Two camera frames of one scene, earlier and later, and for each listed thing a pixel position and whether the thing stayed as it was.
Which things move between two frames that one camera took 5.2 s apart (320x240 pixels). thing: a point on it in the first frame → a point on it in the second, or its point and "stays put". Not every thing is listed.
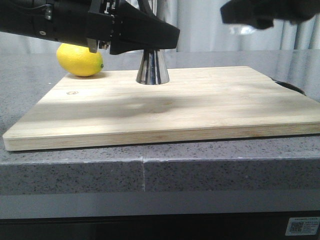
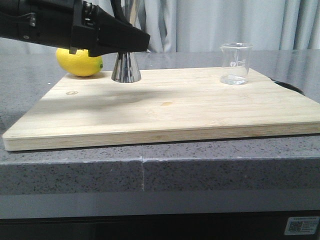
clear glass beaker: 241,29 → 235,63
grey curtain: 203,28 stays put
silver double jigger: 152,70 → 125,70
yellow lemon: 77,59 stays put
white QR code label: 302,226 stays put
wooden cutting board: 111,108 stays put
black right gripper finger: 145,6 → 119,12
